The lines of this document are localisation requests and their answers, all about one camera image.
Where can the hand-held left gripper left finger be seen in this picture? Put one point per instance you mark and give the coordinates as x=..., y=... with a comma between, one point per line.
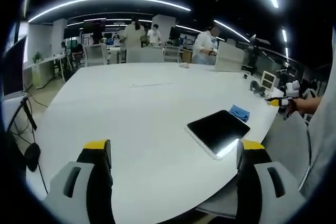
x=78, y=182

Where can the small black object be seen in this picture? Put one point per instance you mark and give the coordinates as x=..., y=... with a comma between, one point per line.
x=245, y=76

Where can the blue cleaning cloth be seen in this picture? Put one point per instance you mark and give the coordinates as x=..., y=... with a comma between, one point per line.
x=240, y=113

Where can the green potted plant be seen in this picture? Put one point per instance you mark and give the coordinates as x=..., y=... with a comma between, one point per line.
x=38, y=57

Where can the small white object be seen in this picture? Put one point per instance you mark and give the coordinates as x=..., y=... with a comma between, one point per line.
x=184, y=65

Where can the white side desk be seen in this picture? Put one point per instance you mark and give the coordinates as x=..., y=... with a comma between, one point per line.
x=44, y=69

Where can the grey headphones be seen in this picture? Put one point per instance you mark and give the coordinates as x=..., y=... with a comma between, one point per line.
x=257, y=87

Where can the person's grey shirt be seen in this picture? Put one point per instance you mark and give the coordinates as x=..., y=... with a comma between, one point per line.
x=324, y=142

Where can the black tablet with white edge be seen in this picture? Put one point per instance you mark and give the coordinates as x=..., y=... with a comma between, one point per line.
x=218, y=130

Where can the white box on table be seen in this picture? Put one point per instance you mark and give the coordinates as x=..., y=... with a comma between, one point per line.
x=229, y=57

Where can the computer monitor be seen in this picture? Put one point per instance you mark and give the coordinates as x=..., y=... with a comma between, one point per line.
x=13, y=69

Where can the black round stand base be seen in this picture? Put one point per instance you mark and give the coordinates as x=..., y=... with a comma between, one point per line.
x=32, y=157

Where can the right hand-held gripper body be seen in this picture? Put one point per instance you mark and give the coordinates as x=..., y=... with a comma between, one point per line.
x=292, y=89

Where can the grey mesh office chair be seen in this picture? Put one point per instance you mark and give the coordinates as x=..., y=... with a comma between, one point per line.
x=172, y=54

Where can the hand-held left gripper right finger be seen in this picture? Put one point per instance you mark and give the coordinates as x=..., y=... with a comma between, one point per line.
x=262, y=182

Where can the white mesh office chair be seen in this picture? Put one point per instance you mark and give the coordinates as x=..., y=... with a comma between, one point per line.
x=95, y=54

